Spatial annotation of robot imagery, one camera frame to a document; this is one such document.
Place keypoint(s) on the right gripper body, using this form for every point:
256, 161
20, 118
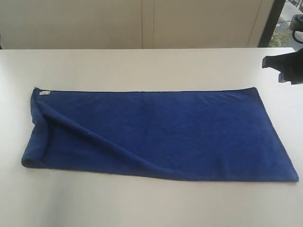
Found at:
293, 69

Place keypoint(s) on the blue towel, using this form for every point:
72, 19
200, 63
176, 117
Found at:
177, 135

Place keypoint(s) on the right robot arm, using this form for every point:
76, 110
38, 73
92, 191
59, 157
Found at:
296, 25

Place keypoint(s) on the black window frame post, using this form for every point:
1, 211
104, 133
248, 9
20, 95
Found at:
271, 23

